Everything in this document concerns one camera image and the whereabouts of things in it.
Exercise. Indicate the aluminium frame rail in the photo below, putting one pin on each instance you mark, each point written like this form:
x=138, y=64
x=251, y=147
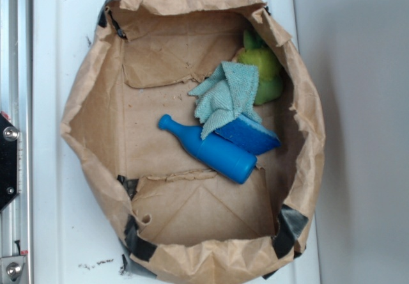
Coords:
x=16, y=263

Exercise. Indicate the light blue microfiber cloth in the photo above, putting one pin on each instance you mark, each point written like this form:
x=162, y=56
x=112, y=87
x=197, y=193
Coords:
x=229, y=92

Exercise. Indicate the blue sponge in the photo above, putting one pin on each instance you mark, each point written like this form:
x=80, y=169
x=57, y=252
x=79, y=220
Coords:
x=249, y=135

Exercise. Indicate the green plush toy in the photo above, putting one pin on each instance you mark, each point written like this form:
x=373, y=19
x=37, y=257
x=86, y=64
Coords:
x=256, y=52

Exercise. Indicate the brown paper bag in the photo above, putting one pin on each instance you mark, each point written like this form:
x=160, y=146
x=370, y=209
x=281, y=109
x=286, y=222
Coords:
x=177, y=218

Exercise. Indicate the blue plastic bottle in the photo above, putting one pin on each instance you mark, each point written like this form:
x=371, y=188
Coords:
x=214, y=151

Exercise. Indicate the black mounting bracket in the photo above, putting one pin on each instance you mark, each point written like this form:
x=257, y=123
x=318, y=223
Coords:
x=8, y=161

